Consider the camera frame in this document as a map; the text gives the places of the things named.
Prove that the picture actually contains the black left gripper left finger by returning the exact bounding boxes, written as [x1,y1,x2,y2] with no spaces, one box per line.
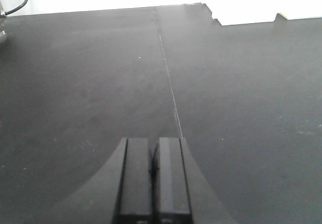
[47,138,152,223]

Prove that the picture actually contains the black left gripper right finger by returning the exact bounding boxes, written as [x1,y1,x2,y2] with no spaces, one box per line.
[153,137,234,223]

